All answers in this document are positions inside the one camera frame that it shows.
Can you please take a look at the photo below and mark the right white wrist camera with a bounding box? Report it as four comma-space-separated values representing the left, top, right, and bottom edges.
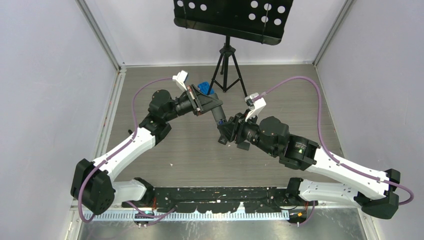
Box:
244, 92, 267, 122

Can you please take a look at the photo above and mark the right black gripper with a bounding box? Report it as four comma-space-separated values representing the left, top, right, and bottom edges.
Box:
217, 107, 277, 156

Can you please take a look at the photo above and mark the black music stand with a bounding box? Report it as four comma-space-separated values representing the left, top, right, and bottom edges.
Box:
173, 0, 294, 96

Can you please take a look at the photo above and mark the black battery cover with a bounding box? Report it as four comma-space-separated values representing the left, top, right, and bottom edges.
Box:
236, 141, 251, 151

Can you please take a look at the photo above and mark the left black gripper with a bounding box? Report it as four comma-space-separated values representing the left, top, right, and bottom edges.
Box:
164, 85, 223, 123

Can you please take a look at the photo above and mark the black remote with buttons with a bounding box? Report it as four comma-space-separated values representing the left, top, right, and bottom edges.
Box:
218, 135, 228, 145

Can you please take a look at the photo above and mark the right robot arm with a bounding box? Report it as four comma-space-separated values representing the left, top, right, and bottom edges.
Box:
215, 113, 400, 220

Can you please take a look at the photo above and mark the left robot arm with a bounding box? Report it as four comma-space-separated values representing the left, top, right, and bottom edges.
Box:
70, 85, 224, 217

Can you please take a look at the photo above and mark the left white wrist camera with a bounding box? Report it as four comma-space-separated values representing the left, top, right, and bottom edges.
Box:
172, 70, 188, 92

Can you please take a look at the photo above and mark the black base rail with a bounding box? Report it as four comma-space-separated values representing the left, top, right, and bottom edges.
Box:
132, 186, 319, 215

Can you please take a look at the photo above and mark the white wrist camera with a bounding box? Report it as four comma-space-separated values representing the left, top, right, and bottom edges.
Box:
172, 70, 188, 92
244, 92, 267, 122

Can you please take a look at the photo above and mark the plain black remote control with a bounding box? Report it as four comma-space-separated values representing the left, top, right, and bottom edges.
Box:
210, 93, 227, 131

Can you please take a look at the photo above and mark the blue toy car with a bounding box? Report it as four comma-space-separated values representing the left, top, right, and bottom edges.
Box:
197, 81, 215, 95

